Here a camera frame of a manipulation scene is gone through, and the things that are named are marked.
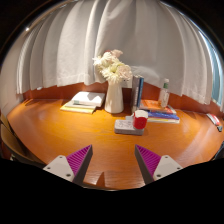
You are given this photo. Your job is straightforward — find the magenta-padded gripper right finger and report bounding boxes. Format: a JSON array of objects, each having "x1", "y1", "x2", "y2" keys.
[{"x1": 134, "y1": 144, "x2": 184, "y2": 185}]

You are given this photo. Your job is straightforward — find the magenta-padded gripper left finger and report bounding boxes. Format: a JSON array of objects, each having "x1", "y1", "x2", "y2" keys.
[{"x1": 43, "y1": 144, "x2": 94, "y2": 186}]

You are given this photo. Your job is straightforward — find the red and white charger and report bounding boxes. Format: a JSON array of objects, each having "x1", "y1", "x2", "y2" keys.
[{"x1": 132, "y1": 109, "x2": 149, "y2": 130}]

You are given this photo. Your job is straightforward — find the grey white power strip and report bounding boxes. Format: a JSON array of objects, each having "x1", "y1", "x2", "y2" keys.
[{"x1": 114, "y1": 115, "x2": 145, "y2": 136}]

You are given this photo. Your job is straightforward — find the white flat book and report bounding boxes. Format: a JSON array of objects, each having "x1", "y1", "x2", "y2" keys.
[{"x1": 147, "y1": 118, "x2": 181, "y2": 125}]

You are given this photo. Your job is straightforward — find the yellow flat book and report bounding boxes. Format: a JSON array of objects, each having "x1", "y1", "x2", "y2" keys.
[{"x1": 59, "y1": 100, "x2": 98, "y2": 115}]

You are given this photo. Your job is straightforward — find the orange flat book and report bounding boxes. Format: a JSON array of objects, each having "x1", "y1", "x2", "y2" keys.
[{"x1": 139, "y1": 99, "x2": 173, "y2": 114}]

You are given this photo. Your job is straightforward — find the clear plastic drink bottle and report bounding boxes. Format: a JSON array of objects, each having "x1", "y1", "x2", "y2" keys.
[{"x1": 157, "y1": 78, "x2": 171, "y2": 108}]

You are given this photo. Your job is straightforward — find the blue upright book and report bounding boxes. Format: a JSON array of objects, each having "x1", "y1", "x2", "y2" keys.
[{"x1": 136, "y1": 76, "x2": 145, "y2": 109}]

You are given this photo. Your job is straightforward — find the white ceramic vase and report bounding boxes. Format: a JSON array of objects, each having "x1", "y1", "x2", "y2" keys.
[{"x1": 104, "y1": 79, "x2": 125, "y2": 114}]

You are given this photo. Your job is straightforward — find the dark chair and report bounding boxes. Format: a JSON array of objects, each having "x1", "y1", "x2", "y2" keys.
[{"x1": 213, "y1": 141, "x2": 224, "y2": 161}]

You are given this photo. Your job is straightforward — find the red and white packet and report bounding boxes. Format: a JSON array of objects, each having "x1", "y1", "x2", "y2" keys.
[{"x1": 205, "y1": 113, "x2": 221, "y2": 127}]

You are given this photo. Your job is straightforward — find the white and pink flowers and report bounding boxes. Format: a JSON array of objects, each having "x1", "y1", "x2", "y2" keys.
[{"x1": 92, "y1": 49, "x2": 134, "y2": 85}]

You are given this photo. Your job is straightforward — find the white curtain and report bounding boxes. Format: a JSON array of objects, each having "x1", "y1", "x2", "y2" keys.
[{"x1": 0, "y1": 0, "x2": 224, "y2": 113}]

